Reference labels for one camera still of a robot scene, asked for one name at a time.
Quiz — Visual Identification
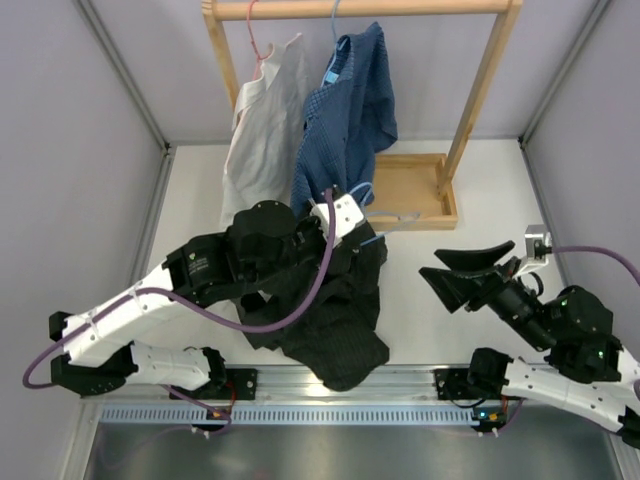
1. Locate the aluminium frame post left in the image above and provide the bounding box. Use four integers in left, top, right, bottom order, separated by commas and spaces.
69, 0, 174, 251

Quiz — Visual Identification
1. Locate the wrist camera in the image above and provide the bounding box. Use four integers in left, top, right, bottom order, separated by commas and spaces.
514, 224, 552, 278
310, 193, 365, 248

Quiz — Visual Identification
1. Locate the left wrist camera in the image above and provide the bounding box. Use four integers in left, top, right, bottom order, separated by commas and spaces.
310, 193, 365, 248

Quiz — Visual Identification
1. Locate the wooden clothes rack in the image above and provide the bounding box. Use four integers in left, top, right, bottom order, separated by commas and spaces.
201, 0, 523, 231

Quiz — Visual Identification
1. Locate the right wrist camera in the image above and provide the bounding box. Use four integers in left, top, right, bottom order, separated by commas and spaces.
514, 224, 552, 278

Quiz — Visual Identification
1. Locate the light blue hanger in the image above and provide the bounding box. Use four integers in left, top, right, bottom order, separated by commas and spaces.
349, 182, 421, 247

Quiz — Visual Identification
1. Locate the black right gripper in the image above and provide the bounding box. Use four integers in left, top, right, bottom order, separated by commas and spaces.
418, 241, 556, 352

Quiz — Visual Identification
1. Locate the pink hanger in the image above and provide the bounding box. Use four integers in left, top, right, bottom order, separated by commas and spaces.
246, 0, 270, 80

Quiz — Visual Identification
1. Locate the perforated cable duct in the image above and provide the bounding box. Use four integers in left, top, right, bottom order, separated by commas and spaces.
100, 404, 500, 427

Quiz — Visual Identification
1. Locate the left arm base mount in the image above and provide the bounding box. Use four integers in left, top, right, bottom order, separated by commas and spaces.
173, 368, 258, 401

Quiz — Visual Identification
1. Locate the dark pinstriped shirt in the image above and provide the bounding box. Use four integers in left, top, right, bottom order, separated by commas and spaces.
245, 222, 390, 373

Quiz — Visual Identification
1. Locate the blue hanger under blue shirt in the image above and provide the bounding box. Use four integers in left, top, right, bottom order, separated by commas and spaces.
330, 0, 341, 48

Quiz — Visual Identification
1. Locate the blue checked shirt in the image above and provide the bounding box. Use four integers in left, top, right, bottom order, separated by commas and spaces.
290, 22, 398, 216

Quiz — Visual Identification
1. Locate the white shirt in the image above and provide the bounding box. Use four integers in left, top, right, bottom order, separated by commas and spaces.
219, 34, 312, 229

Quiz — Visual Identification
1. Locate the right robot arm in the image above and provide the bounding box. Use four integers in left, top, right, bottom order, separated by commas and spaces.
419, 234, 639, 448

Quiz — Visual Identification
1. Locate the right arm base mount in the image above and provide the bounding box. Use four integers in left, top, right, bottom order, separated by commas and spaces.
434, 368, 501, 401

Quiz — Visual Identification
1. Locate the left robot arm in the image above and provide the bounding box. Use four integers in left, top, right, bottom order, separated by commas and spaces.
49, 201, 336, 399

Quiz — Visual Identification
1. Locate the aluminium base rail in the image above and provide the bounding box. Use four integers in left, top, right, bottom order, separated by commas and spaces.
82, 363, 506, 404

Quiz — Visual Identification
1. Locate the aluminium frame post right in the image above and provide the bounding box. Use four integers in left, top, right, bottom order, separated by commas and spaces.
518, 0, 614, 150

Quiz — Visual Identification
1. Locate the aluminium frame post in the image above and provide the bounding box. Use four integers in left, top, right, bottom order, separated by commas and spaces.
518, 0, 614, 150
69, 0, 174, 251

